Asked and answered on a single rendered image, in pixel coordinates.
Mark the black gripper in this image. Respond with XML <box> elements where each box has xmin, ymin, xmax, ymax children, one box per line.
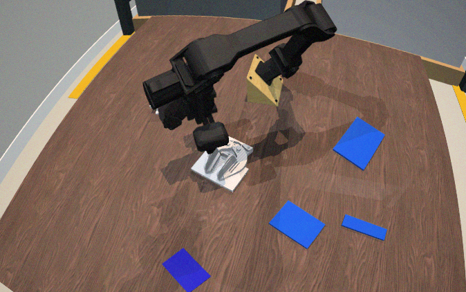
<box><xmin>184</xmin><ymin>86</ymin><xmax>229</xmax><ymax>154</ymax></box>

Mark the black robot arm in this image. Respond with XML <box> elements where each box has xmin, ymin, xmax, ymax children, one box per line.
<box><xmin>142</xmin><ymin>0</ymin><xmax>337</xmax><ymax>130</ymax></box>

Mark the blue flat bar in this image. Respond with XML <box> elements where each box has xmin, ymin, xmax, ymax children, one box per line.
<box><xmin>342</xmin><ymin>215</ymin><xmax>387</xmax><ymax>241</ymax></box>

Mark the blue flat rectangular plate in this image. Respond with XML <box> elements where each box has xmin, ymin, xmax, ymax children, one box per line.
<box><xmin>162</xmin><ymin>248</ymin><xmax>211</xmax><ymax>292</ymax></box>
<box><xmin>269</xmin><ymin>201</ymin><xmax>325</xmax><ymax>248</ymax></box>
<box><xmin>333</xmin><ymin>117</ymin><xmax>384</xmax><ymax>170</ymax></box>

